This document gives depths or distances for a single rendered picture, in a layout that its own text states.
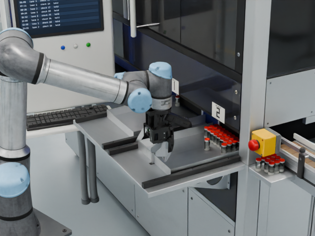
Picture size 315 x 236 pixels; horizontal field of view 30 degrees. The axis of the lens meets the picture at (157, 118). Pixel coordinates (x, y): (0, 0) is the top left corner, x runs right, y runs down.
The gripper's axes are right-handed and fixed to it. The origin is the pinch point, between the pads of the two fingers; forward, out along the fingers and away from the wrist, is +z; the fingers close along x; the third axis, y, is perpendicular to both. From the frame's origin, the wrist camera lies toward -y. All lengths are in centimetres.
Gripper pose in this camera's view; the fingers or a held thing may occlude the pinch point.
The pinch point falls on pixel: (166, 157)
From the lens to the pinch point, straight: 210.2
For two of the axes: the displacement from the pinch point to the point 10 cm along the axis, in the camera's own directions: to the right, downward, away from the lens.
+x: 4.8, 3.5, -8.0
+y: -8.8, 2.0, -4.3
